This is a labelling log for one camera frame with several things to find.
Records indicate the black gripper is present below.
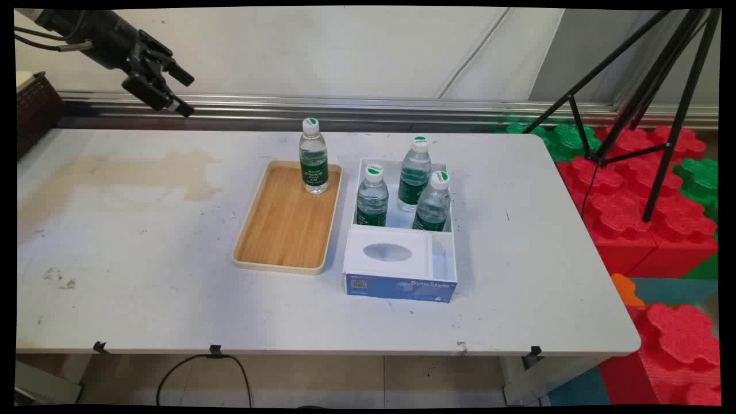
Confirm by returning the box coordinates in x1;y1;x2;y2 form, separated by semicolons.
34;9;195;118

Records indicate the blue white tissue box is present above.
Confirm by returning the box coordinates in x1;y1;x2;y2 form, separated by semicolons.
344;225;434;279

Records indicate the black floor cable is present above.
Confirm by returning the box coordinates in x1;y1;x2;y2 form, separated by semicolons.
156;354;254;408

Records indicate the green label water bottle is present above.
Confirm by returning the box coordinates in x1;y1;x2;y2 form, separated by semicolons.
397;136;432;213
298;117;330;195
356;164;389;227
412;170;451;232

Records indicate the green foam block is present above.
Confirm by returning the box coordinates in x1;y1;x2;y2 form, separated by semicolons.
505;122;603;163
672;158;719;224

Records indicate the black tripod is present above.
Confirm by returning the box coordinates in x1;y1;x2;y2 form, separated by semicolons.
522;9;721;223

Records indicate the orange foam piece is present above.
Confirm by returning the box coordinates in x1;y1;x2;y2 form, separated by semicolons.
610;273;646;307

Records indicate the aluminium wall rail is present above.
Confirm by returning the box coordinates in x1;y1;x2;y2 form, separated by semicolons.
57;91;719;131

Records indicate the white table leg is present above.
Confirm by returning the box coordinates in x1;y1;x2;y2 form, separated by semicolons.
499;355;605;407

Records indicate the dark brown woven basket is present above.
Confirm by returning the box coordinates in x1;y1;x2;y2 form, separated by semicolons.
16;71;65;160

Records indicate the teal foam mat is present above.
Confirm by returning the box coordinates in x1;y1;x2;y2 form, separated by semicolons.
631;278;719;306

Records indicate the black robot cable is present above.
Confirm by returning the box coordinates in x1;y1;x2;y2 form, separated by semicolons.
14;34;94;53
14;26;72;42

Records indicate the bamboo tray with cream rim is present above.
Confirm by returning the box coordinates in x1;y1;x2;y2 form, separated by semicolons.
232;160;344;275

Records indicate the white box with blue front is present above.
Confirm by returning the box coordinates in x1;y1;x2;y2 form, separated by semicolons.
343;158;459;304

